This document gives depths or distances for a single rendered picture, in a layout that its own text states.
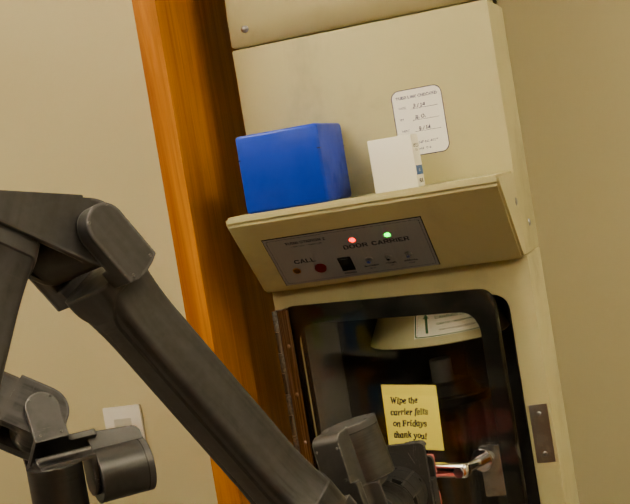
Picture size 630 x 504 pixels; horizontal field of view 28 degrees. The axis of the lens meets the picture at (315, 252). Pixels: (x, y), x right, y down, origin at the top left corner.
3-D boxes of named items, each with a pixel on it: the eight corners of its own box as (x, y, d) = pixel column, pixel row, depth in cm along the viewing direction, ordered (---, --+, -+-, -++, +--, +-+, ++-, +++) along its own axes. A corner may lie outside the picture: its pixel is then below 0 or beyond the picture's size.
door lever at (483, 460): (423, 470, 145) (419, 448, 144) (494, 471, 139) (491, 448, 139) (397, 483, 140) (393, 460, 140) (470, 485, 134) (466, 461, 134)
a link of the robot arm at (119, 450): (13, 432, 136) (20, 395, 130) (113, 408, 141) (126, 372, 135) (44, 533, 131) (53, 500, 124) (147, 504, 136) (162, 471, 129)
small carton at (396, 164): (383, 191, 147) (374, 141, 146) (425, 185, 145) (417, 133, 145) (375, 193, 142) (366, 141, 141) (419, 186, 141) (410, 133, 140)
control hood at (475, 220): (270, 291, 156) (256, 211, 155) (528, 255, 146) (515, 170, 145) (236, 304, 145) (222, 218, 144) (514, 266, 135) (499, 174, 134)
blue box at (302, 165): (275, 209, 154) (263, 136, 153) (352, 196, 151) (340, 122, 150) (246, 214, 144) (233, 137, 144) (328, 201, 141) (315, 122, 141)
